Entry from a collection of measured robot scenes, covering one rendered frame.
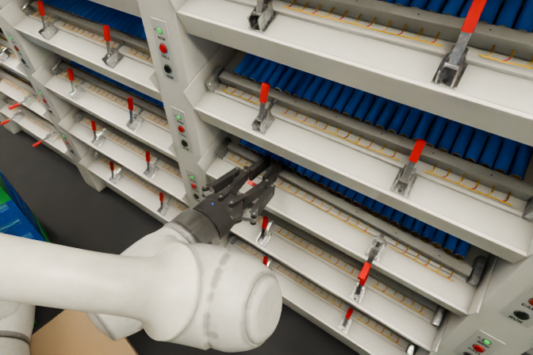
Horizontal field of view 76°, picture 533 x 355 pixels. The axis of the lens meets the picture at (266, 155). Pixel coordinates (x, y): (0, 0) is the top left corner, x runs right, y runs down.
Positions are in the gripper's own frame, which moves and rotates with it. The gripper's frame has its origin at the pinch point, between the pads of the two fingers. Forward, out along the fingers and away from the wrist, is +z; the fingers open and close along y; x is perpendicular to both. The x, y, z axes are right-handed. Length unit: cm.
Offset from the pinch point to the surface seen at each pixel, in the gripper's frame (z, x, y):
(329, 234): -1.6, -7.0, 17.4
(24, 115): 7, -43, -139
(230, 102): -1.5, 13.9, -9.1
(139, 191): 6, -44, -58
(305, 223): -2.0, -7.2, 12.1
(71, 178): 3, -61, -103
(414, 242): 2.1, -2.2, 32.3
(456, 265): 1.8, -2.3, 39.9
